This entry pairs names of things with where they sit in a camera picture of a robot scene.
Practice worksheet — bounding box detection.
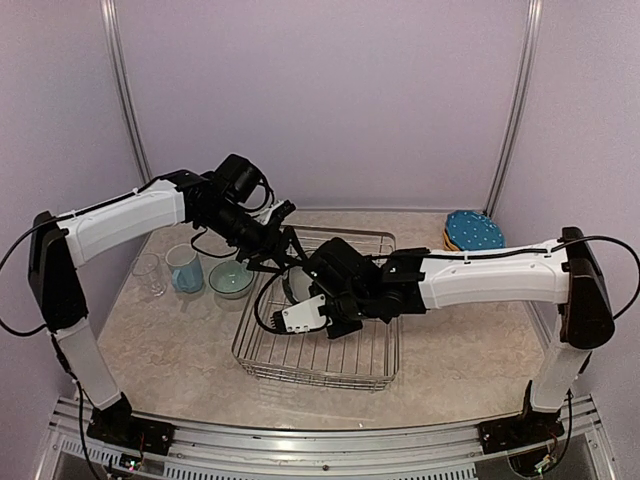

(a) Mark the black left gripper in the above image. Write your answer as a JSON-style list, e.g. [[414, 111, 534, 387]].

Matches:
[[199, 201, 307, 274]]

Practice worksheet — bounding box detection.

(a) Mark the dark teal bowl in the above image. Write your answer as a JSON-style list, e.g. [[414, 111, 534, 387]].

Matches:
[[282, 266, 313, 305]]

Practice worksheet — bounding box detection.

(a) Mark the grey green bowl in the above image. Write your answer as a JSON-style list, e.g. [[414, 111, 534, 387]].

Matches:
[[208, 260, 255, 300]]

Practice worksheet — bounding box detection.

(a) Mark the light blue faceted mug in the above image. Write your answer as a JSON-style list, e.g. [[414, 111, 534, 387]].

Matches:
[[165, 243, 204, 294]]

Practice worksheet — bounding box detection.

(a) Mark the clear drinking glass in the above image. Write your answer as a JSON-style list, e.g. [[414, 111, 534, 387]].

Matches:
[[131, 253, 167, 297]]

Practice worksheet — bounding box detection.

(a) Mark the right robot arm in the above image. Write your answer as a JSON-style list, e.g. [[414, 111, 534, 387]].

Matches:
[[288, 227, 628, 444]]

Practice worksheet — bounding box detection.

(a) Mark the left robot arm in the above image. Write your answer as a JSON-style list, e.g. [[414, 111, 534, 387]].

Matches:
[[1, 154, 296, 445]]

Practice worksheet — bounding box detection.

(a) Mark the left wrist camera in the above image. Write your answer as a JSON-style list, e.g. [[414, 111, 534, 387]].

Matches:
[[251, 200, 296, 225]]

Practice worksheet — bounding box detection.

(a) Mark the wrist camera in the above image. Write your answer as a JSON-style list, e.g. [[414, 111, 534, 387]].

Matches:
[[251, 200, 296, 225], [271, 295, 330, 334]]

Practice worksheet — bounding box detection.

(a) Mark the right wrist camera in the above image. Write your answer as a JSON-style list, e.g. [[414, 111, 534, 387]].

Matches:
[[271, 295, 330, 334]]

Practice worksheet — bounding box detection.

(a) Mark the metal wire dish rack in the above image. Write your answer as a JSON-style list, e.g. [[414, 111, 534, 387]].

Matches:
[[230, 224, 402, 393]]

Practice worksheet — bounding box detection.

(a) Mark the aluminium front rail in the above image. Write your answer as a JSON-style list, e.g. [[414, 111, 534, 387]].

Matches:
[[27, 396, 622, 479]]

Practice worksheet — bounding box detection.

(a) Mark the left aluminium wall post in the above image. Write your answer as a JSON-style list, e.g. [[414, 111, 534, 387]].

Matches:
[[100, 0, 152, 183]]

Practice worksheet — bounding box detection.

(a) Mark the aluminium wall post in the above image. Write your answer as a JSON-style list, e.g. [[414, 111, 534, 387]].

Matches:
[[100, 0, 152, 183], [484, 0, 544, 218]]

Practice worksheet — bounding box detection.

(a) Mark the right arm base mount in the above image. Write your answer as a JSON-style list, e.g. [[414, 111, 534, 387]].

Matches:
[[477, 412, 565, 454]]

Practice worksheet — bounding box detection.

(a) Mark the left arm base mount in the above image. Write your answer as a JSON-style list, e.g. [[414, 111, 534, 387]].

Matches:
[[87, 394, 175, 456]]

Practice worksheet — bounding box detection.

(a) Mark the right aluminium wall post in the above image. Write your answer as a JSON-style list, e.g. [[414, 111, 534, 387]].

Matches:
[[484, 0, 544, 218]]

